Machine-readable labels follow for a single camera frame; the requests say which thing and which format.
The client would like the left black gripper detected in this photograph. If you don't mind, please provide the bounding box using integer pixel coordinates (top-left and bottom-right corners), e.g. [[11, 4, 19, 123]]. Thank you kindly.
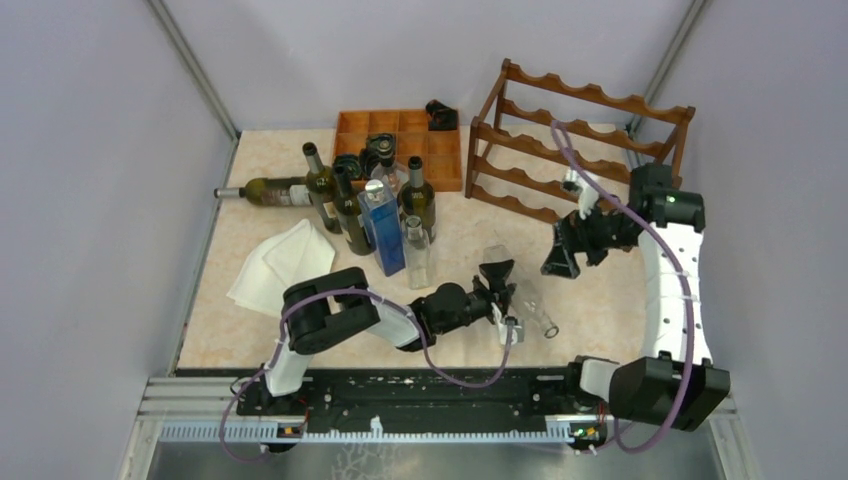
[[436, 258, 516, 334]]

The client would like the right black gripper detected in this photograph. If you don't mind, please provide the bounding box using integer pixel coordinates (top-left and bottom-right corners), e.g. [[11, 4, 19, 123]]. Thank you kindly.
[[540, 196, 640, 278]]

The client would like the clear glass bottle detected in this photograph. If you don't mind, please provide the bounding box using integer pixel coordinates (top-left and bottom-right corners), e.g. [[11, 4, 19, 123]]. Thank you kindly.
[[483, 244, 559, 339], [403, 215, 434, 290]]

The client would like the clear glass bottle front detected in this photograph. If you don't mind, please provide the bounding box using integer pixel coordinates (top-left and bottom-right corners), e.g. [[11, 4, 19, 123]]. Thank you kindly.
[[403, 215, 434, 290]]

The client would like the blue square glass bottle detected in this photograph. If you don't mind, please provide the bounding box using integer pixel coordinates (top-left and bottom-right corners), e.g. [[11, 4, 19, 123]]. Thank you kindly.
[[358, 179, 405, 277]]

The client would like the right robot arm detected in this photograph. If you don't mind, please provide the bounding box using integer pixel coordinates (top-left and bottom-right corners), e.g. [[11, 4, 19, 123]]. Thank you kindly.
[[541, 164, 731, 431]]

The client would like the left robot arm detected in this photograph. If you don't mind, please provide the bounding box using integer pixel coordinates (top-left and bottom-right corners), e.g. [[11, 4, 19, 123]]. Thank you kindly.
[[260, 260, 523, 414]]

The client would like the wooden wine rack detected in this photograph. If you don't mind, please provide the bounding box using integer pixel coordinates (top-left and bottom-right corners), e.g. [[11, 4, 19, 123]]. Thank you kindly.
[[464, 58, 697, 227]]

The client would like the standing green bottle right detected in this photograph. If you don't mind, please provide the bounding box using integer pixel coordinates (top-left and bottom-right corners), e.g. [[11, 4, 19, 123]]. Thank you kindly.
[[398, 156, 436, 242]]

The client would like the standing green bottle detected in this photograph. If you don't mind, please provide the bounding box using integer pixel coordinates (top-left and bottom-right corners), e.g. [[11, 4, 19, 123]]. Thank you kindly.
[[302, 142, 342, 234], [398, 156, 436, 242], [333, 166, 373, 256]]

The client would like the small clear labelled bottle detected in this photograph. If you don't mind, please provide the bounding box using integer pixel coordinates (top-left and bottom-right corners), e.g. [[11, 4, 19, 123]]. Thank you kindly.
[[370, 156, 409, 197]]

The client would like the standing green bottle front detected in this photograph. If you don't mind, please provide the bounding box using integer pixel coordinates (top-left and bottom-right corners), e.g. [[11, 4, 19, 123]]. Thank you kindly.
[[333, 166, 373, 256]]

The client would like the standing green bottle left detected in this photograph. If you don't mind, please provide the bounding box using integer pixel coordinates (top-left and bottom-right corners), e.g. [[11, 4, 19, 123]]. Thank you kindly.
[[302, 142, 342, 234]]

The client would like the lying green wine bottle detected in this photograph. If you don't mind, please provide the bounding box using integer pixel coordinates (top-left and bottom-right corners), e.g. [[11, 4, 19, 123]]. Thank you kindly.
[[213, 177, 313, 207]]

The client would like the wooden compartment tray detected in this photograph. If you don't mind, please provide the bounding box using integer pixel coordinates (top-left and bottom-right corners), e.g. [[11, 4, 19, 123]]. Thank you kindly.
[[331, 109, 464, 192]]

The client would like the black part behind tray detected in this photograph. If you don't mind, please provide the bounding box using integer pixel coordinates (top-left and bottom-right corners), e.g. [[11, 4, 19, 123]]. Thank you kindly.
[[425, 100, 459, 131]]

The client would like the black part in tray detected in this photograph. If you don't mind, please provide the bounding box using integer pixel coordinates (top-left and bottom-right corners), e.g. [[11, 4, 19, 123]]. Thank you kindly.
[[359, 133, 396, 177]]

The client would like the white folded cloth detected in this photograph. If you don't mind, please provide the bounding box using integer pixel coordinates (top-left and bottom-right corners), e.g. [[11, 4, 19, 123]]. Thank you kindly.
[[227, 219, 336, 317]]

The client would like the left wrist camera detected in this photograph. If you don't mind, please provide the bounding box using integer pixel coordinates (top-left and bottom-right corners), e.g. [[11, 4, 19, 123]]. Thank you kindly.
[[495, 316, 525, 346]]

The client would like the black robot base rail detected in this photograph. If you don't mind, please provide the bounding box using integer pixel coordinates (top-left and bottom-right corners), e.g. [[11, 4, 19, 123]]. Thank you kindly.
[[236, 365, 610, 434]]

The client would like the white cable duct strip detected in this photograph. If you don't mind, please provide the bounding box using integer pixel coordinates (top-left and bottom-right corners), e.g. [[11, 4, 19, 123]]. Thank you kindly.
[[158, 415, 605, 448]]

